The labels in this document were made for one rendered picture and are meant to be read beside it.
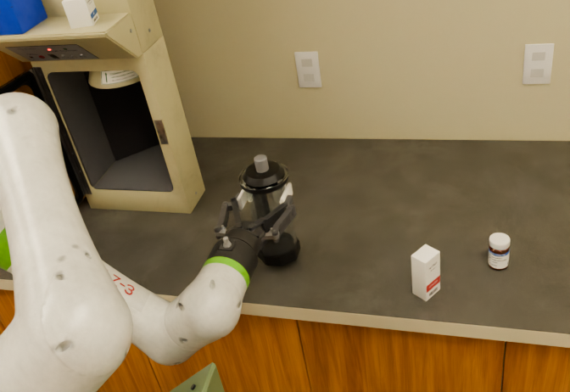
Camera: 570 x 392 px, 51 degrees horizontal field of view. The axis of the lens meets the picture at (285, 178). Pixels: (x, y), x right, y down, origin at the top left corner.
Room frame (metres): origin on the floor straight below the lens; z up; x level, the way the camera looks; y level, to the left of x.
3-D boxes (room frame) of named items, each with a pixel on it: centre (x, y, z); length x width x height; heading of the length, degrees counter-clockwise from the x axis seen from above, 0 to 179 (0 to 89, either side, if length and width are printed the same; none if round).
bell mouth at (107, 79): (1.49, 0.37, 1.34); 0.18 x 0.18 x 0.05
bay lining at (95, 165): (1.52, 0.38, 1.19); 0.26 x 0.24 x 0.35; 69
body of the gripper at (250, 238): (0.94, 0.10, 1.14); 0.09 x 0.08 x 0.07; 159
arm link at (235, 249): (0.87, 0.13, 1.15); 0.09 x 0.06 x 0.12; 69
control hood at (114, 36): (1.35, 0.44, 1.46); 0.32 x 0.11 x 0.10; 69
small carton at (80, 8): (1.32, 0.37, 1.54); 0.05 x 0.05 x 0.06; 85
